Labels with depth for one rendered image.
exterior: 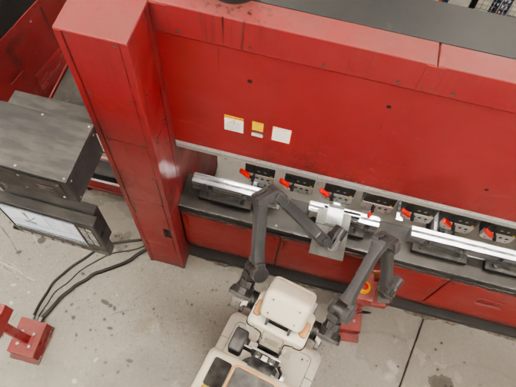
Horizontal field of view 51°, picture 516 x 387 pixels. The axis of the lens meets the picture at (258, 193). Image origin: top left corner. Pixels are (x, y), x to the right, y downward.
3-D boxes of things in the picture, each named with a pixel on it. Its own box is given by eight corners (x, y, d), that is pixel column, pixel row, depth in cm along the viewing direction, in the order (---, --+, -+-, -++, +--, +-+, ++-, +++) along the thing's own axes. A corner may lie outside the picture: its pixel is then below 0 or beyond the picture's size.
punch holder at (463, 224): (438, 226, 267) (450, 213, 252) (439, 212, 271) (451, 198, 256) (468, 234, 266) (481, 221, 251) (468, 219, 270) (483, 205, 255)
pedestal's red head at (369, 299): (348, 303, 301) (355, 295, 285) (351, 276, 308) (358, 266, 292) (384, 309, 300) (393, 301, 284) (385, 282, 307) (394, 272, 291)
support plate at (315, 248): (308, 253, 278) (309, 252, 277) (318, 208, 289) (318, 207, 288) (342, 261, 277) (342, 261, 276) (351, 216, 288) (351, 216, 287)
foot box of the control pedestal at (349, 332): (328, 339, 357) (331, 335, 346) (332, 302, 368) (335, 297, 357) (358, 343, 357) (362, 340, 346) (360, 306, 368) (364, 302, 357)
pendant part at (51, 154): (16, 233, 263) (-71, 145, 187) (38, 190, 274) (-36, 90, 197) (114, 260, 260) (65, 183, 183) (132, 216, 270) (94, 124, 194)
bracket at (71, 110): (-5, 144, 224) (-12, 136, 218) (20, 98, 235) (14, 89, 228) (85, 167, 222) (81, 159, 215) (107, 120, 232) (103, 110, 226)
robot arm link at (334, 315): (324, 320, 240) (333, 327, 237) (333, 301, 238) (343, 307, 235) (334, 318, 247) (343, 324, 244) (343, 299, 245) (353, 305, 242)
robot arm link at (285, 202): (262, 190, 238) (273, 200, 229) (272, 181, 238) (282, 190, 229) (315, 241, 262) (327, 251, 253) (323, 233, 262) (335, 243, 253)
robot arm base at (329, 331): (313, 334, 238) (338, 346, 237) (320, 318, 237) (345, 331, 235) (315, 326, 247) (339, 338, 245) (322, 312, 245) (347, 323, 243)
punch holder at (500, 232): (477, 236, 266) (492, 224, 251) (478, 221, 270) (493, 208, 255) (507, 244, 265) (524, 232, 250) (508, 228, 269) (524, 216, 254)
